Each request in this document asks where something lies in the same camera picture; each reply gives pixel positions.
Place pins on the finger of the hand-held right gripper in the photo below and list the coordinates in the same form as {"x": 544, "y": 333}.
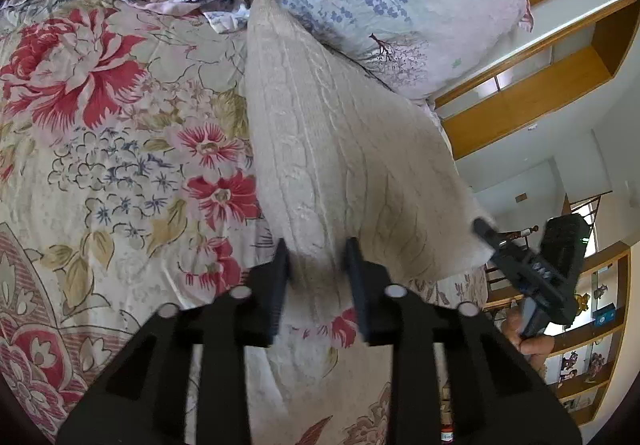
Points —
{"x": 495, "y": 242}

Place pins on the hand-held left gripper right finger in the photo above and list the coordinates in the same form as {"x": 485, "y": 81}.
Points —
{"x": 357, "y": 290}

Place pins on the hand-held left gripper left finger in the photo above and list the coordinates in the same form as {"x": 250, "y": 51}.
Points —
{"x": 277, "y": 290}

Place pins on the person's right hand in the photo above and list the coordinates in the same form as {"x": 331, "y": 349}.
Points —
{"x": 535, "y": 347}

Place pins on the wooden chair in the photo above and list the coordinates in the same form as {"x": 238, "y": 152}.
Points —
{"x": 500, "y": 287}

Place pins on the wooden display shelf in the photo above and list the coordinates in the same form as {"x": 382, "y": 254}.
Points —
{"x": 595, "y": 340}

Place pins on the wooden wardrobe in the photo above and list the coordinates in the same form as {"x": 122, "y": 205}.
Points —
{"x": 530, "y": 95}

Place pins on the floral bedspread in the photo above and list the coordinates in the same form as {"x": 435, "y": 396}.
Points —
{"x": 125, "y": 150}

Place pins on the floral pale blue pillow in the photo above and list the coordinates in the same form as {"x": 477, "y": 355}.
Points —
{"x": 400, "y": 0}

